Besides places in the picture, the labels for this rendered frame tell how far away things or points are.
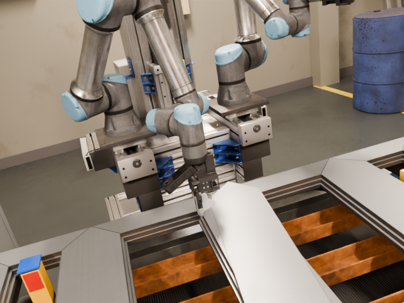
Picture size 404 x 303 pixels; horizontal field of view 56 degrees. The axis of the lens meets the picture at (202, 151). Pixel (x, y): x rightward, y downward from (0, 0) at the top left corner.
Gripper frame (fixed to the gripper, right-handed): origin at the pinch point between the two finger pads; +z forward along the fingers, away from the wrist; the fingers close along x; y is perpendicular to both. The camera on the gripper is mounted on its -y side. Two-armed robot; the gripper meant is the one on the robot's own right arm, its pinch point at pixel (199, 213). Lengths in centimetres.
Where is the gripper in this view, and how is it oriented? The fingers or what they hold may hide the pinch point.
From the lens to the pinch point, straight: 122.2
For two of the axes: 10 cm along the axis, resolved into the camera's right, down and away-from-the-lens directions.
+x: -2.7, -3.5, 9.0
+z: 1.6, 9.0, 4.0
